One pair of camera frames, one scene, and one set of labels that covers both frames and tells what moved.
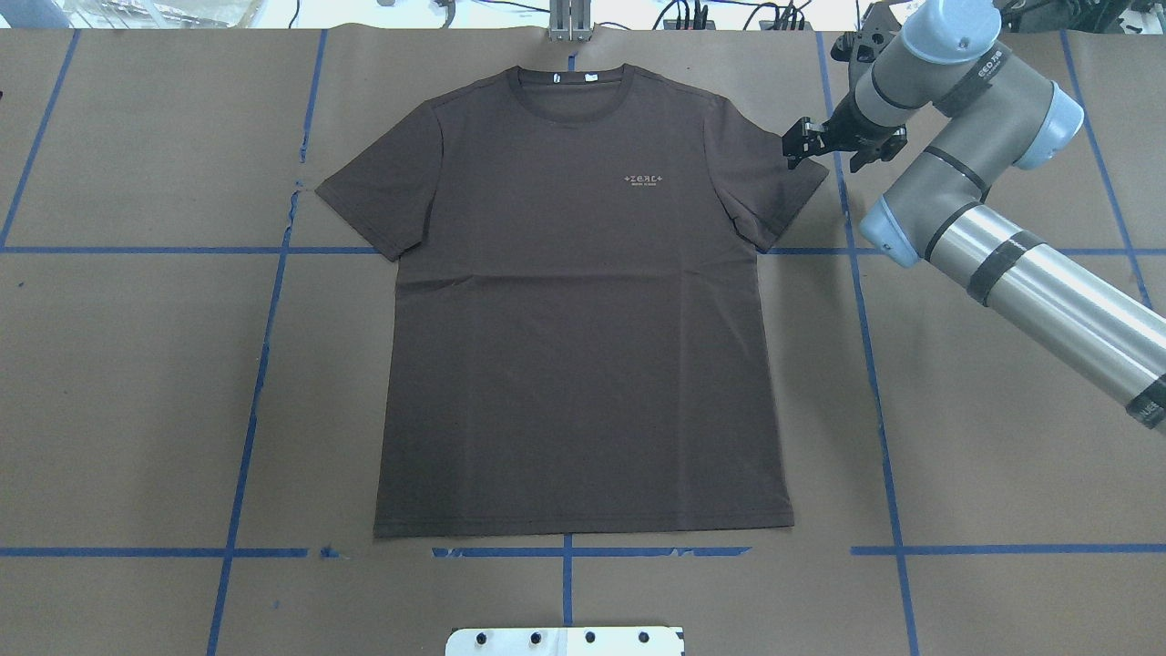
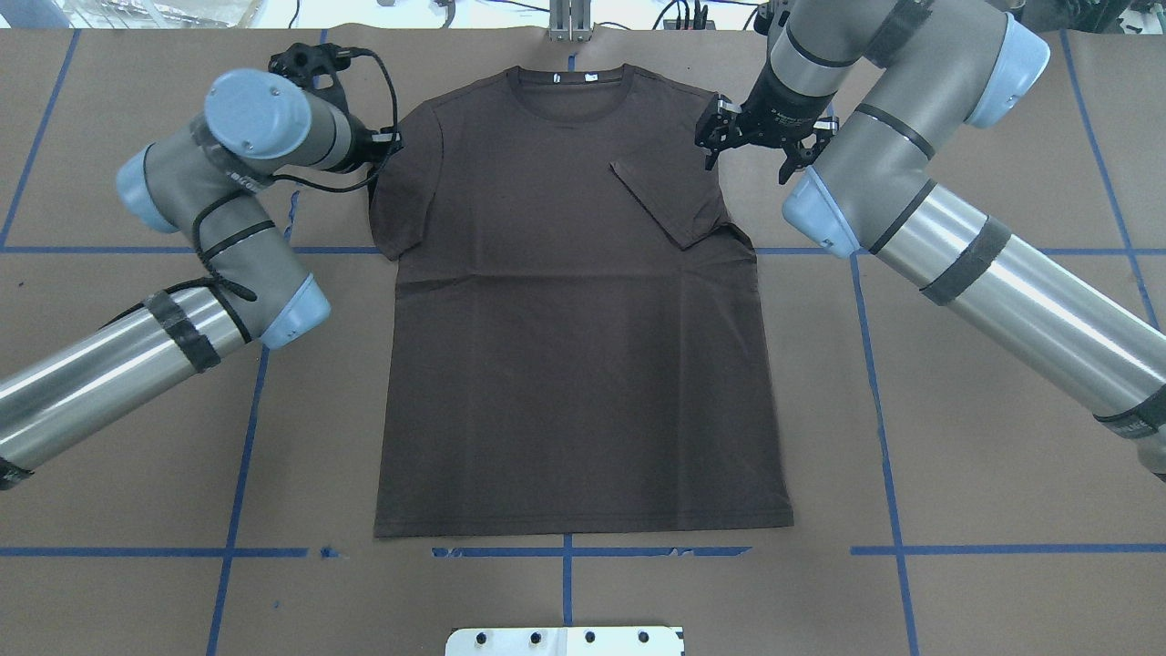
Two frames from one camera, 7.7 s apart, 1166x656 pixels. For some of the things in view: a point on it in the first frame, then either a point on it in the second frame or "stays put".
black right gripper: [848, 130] to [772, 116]
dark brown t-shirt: [577, 342] stays put
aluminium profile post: [570, 20] stays put
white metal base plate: [565, 641] stays put
